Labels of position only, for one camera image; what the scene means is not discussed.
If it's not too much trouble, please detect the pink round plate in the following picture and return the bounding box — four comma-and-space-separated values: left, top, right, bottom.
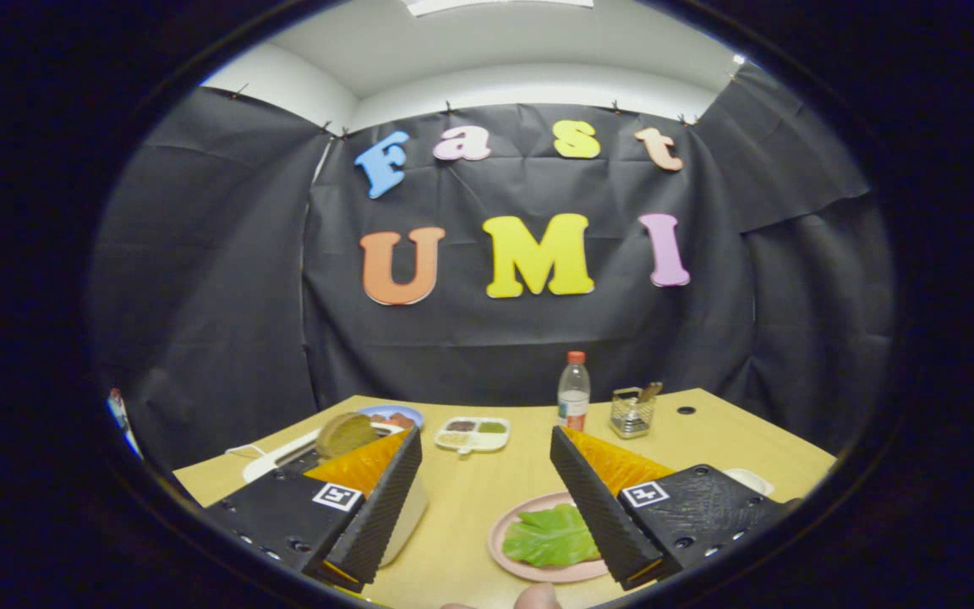
487, 491, 615, 584

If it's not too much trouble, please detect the small blue plate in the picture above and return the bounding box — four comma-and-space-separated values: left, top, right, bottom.
356, 404, 425, 432

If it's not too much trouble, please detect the black backdrop cloth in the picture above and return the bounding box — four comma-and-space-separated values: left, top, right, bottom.
85, 63, 898, 508

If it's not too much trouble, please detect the green lettuce leaf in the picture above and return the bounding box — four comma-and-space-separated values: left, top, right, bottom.
501, 504, 603, 568

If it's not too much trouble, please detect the wire mesh utensil holder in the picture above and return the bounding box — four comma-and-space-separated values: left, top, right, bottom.
609, 386, 657, 440

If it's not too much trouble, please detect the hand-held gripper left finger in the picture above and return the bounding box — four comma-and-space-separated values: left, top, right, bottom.
202, 425, 424, 595

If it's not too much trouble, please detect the white square plate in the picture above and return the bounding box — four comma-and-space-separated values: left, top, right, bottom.
722, 468, 775, 498

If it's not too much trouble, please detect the ceiling light panel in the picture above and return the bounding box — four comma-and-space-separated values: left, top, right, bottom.
407, 0, 594, 16

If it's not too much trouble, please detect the white toaster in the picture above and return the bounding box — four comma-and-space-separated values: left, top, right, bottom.
242, 423, 429, 569

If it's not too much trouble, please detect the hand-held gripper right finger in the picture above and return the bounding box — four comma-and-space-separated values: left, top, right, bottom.
549, 425, 796, 593

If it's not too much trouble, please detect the white divided sauce dish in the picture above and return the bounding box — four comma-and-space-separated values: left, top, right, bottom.
434, 415, 512, 455

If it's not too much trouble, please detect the clear red-capped plastic bottle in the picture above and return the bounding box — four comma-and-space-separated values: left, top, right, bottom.
556, 351, 592, 432

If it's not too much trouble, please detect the brown bread slice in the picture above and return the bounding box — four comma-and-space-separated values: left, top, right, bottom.
315, 412, 382, 460

